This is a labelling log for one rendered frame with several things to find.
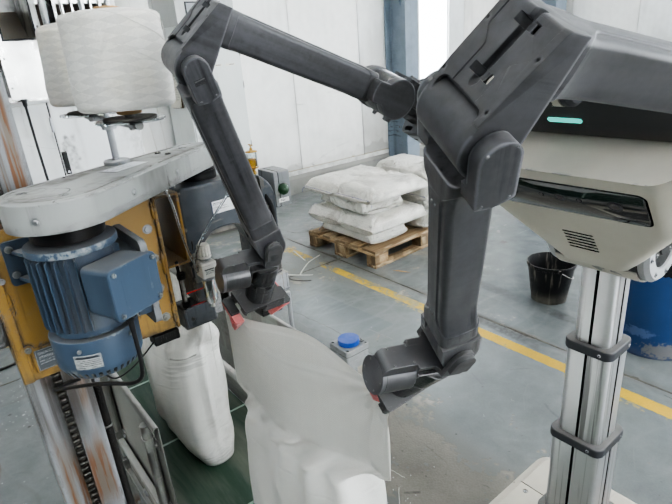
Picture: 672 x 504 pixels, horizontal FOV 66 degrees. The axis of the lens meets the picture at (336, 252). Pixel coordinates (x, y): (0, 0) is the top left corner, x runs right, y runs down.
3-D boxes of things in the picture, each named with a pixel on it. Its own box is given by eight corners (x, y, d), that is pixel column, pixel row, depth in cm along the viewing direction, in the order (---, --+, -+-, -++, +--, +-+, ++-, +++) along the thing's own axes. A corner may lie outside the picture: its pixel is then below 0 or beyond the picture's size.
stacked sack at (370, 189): (431, 189, 416) (431, 171, 410) (370, 209, 378) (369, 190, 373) (393, 182, 447) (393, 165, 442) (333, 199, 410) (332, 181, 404)
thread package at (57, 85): (133, 102, 109) (115, 15, 103) (60, 111, 101) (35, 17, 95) (111, 100, 120) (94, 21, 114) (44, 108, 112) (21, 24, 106)
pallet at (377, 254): (470, 227, 469) (470, 212, 463) (376, 269, 398) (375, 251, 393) (402, 212, 528) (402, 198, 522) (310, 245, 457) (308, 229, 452)
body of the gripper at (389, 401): (362, 378, 84) (383, 364, 78) (406, 353, 90) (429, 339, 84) (383, 415, 83) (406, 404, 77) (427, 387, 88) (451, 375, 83)
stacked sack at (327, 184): (394, 184, 443) (393, 167, 437) (331, 201, 408) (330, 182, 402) (362, 176, 476) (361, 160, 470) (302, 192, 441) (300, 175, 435)
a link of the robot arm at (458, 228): (538, 132, 39) (466, 59, 45) (469, 157, 38) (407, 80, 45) (485, 369, 73) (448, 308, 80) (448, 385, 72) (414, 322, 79)
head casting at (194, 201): (284, 272, 136) (271, 159, 125) (198, 303, 122) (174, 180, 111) (230, 245, 158) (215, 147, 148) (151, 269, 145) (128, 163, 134)
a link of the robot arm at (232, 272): (284, 243, 102) (266, 222, 108) (228, 253, 96) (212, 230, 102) (280, 291, 108) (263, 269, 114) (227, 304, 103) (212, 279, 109)
